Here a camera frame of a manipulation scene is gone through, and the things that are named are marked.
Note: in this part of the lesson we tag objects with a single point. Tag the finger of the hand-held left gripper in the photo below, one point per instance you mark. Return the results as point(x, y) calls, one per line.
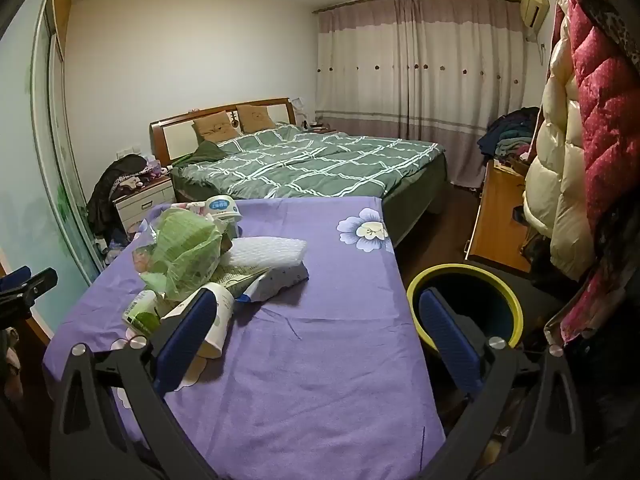
point(35, 282)

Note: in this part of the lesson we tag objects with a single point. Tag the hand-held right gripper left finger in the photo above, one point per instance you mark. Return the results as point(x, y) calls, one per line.
point(187, 340)

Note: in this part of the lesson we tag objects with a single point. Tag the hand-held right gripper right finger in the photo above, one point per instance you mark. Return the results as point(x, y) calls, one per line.
point(450, 345)

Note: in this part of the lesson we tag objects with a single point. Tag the white paper cup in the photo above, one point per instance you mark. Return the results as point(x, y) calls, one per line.
point(220, 320)

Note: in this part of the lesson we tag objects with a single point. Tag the white bottle with green label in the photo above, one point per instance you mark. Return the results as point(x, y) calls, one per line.
point(142, 315)

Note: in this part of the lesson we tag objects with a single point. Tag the yellow rimmed trash bin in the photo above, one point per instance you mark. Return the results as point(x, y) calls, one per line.
point(492, 305)

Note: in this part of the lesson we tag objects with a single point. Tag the green plastic bag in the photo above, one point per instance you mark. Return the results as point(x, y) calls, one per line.
point(185, 250)

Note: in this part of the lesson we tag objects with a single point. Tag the dotted white tissue packet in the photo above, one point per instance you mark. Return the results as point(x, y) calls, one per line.
point(280, 280)

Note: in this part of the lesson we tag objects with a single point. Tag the white foam net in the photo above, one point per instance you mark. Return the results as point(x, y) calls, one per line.
point(265, 251)

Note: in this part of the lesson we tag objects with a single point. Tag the dark clothes heap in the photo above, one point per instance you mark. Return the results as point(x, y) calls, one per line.
point(107, 190)

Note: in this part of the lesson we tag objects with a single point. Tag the sliding door wardrobe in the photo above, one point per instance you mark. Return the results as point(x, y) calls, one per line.
point(30, 160)

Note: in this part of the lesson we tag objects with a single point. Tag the purple floral tablecloth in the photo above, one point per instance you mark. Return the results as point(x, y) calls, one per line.
point(310, 385)

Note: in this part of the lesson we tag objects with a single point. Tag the wooden desk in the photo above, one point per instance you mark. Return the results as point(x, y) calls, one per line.
point(497, 220)

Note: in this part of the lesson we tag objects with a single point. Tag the white nightstand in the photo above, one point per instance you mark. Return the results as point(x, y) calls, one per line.
point(145, 202)

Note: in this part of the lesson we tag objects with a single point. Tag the pink floral cloth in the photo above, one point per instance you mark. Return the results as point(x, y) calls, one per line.
point(590, 300)

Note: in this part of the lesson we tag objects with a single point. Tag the floral tissue box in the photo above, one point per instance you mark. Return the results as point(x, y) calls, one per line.
point(152, 166)

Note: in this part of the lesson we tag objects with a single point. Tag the dark green cloth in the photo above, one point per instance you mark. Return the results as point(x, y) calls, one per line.
point(205, 152)

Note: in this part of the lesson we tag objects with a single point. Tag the white puffer jacket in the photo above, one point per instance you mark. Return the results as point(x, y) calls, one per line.
point(550, 185)

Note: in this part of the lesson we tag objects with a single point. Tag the wooden bed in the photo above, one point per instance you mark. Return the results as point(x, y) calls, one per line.
point(172, 142)

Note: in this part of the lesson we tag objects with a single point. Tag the brown pillow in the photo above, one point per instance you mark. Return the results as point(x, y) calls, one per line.
point(215, 127)
point(255, 117)

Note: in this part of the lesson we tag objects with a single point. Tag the pile of folded clothes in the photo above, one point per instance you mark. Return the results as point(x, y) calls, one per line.
point(510, 132)

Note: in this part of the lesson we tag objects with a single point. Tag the small wooden nightstand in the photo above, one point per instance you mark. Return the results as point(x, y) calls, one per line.
point(325, 129)

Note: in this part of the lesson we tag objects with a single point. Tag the beige and mauve curtain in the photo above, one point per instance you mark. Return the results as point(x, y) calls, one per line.
point(400, 85)

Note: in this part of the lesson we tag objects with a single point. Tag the red dotted puffer jacket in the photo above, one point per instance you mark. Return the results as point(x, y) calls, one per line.
point(605, 110)

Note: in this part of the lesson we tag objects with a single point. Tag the wall air conditioner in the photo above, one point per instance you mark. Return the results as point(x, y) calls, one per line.
point(532, 5)

